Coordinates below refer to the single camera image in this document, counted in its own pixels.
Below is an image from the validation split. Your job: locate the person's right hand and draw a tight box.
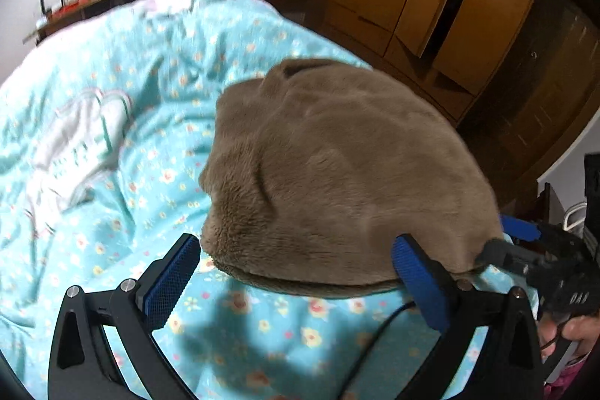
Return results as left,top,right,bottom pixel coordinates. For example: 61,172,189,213
539,313,600,358

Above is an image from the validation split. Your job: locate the black cable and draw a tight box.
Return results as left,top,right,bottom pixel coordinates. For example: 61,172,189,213
335,301,418,400

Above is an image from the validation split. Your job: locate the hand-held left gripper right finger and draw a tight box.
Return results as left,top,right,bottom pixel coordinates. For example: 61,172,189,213
391,234,547,400

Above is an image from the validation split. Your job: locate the brown fleece sweater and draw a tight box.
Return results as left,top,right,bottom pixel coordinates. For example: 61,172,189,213
198,58,504,300

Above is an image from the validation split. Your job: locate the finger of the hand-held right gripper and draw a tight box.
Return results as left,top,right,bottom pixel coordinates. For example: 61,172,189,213
499,215,587,251
475,238,558,283

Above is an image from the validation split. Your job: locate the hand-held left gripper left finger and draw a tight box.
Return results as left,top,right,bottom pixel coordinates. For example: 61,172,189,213
47,234,202,400

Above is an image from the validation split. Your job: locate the teal floral quilt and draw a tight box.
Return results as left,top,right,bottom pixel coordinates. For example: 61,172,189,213
0,0,545,400

